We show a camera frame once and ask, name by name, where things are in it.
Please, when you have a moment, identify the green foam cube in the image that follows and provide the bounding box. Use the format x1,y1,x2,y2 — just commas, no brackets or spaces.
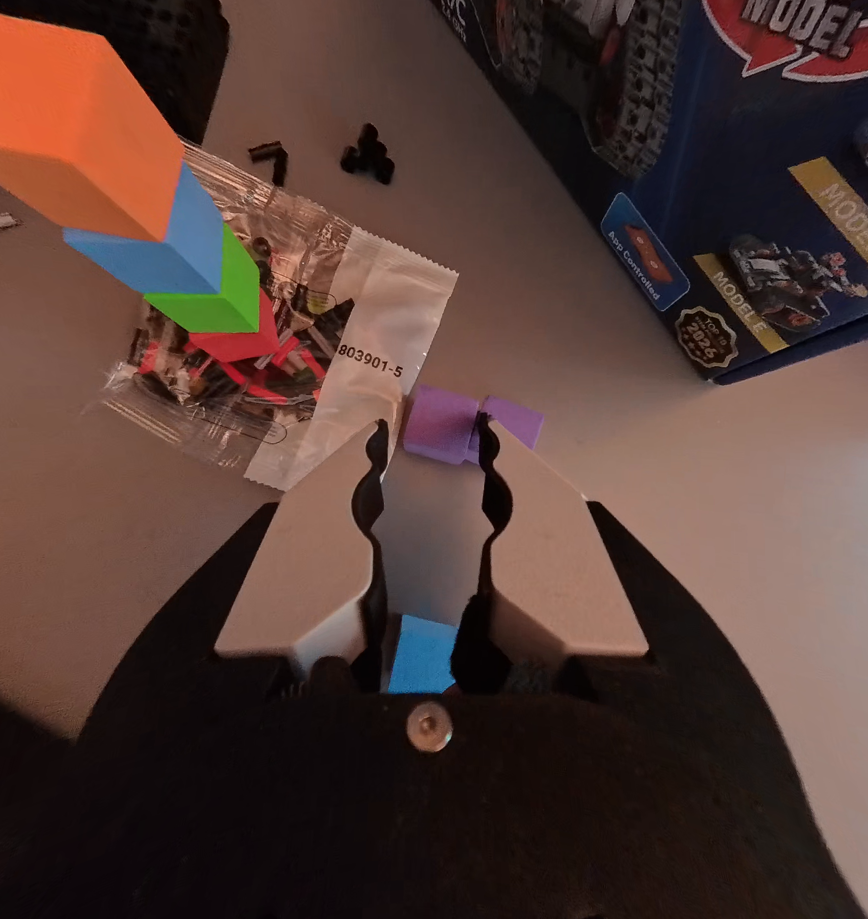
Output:
144,223,262,336

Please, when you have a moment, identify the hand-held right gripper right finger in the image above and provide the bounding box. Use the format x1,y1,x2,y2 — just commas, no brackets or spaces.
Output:
450,413,650,694

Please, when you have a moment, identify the blue robot kit box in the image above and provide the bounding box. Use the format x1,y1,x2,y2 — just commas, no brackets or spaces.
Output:
430,0,868,386

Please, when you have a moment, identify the orange foam cube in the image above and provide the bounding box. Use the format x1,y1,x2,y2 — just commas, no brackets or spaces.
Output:
0,11,186,243

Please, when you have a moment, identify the clear plastic parts bag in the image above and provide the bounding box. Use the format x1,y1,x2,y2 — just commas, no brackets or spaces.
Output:
82,140,461,494

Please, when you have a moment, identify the blue foam cube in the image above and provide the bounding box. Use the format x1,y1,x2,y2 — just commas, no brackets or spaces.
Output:
63,161,225,296
386,615,458,695

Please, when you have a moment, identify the red foam cube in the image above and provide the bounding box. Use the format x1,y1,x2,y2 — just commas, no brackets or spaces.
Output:
188,291,284,365

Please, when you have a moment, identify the purple foam cube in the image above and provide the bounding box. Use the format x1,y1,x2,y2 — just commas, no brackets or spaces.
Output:
468,394,547,464
403,385,482,465

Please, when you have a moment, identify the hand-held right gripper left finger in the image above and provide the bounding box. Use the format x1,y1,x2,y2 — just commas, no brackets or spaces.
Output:
213,418,390,694

